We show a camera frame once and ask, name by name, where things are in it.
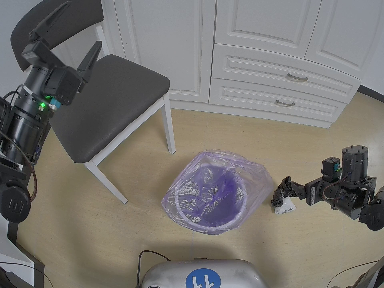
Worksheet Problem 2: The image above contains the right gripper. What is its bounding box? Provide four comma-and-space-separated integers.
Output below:
290, 179, 362, 220

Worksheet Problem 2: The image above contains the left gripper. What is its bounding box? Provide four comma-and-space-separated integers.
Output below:
6, 39, 102, 161

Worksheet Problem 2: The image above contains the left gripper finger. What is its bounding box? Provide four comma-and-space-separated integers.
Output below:
29, 1, 73, 46

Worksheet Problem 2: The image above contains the black plastic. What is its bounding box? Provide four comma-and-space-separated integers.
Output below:
271, 176, 300, 208

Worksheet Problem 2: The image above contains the purple plastic bag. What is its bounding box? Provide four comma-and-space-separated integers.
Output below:
161, 150, 274, 236

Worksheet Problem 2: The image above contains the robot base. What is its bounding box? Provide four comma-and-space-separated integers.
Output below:
141, 258, 266, 288

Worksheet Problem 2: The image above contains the white trash bin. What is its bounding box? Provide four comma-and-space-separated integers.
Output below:
174, 165, 248, 230

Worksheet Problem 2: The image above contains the clear printed wrapper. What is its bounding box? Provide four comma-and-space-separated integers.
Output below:
274, 197, 297, 215

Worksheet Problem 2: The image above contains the grey padded white chair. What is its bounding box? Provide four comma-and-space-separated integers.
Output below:
10, 0, 176, 204

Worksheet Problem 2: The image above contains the white wardrobe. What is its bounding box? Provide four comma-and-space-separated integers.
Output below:
99, 0, 384, 128

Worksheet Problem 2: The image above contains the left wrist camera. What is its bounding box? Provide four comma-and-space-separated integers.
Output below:
45, 66, 81, 109

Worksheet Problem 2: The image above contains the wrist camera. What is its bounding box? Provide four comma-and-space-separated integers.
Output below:
322, 157, 341, 183
45, 66, 81, 109

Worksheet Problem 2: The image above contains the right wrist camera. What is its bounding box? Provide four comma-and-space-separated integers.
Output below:
322, 157, 341, 183

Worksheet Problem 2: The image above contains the black cable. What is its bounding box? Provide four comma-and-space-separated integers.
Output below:
327, 260, 380, 288
136, 250, 171, 288
0, 261, 53, 288

